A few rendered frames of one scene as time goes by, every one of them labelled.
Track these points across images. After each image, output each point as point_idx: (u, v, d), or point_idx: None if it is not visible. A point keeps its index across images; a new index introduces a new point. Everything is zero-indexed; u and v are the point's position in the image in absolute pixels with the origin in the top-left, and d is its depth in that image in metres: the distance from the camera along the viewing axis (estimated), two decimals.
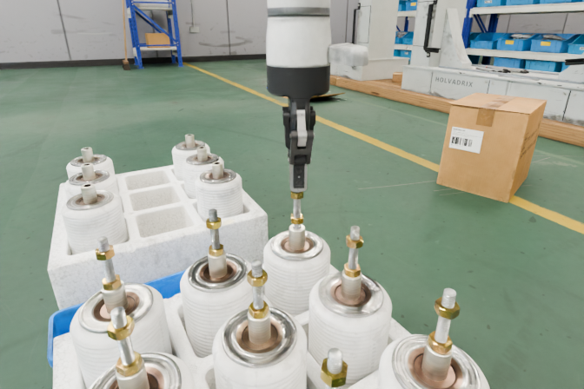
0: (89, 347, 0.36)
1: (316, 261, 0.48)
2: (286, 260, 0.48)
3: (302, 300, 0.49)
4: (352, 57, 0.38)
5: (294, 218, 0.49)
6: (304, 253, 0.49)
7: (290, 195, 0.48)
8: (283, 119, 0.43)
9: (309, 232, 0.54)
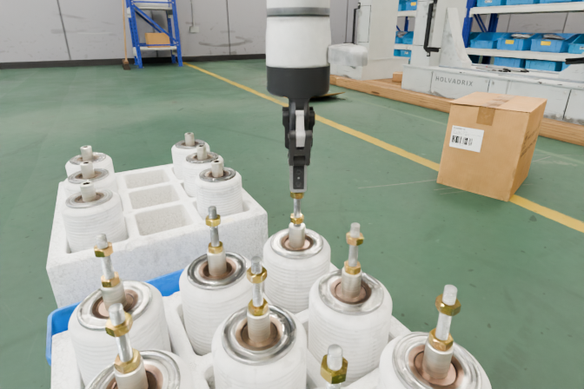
0: (87, 345, 0.36)
1: (316, 260, 0.48)
2: (286, 259, 0.48)
3: (302, 299, 0.49)
4: (351, 57, 0.38)
5: (293, 217, 0.49)
6: (304, 252, 0.49)
7: (289, 194, 0.48)
8: (282, 119, 0.43)
9: (309, 230, 0.54)
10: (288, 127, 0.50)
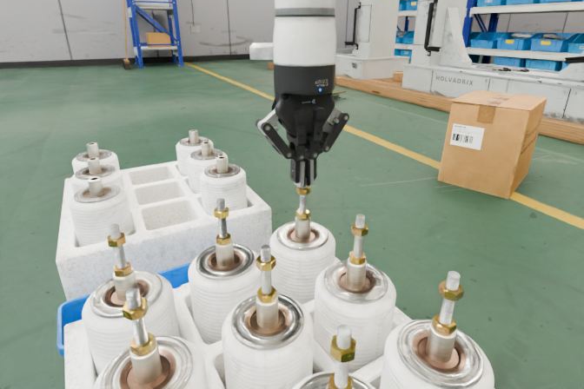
0: (101, 332, 0.37)
1: (320, 252, 0.49)
2: (290, 249, 0.49)
3: (305, 289, 0.50)
4: None
5: (307, 213, 0.51)
6: (308, 244, 0.50)
7: (306, 193, 0.49)
8: (324, 114, 0.45)
9: (316, 223, 0.55)
10: (275, 141, 0.44)
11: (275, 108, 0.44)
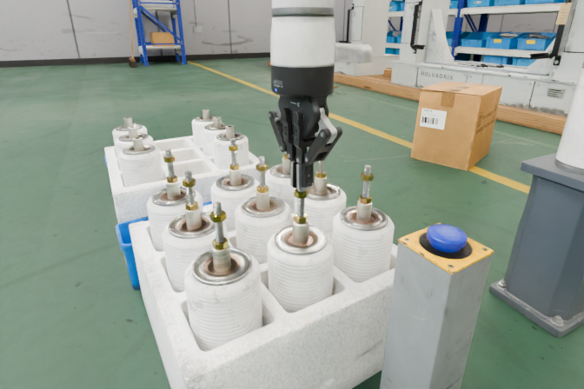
0: (161, 213, 0.60)
1: None
2: None
3: None
4: (362, 55, 0.42)
5: None
6: None
7: None
8: (298, 120, 0.42)
9: (272, 172, 0.74)
10: (274, 129, 0.49)
11: None
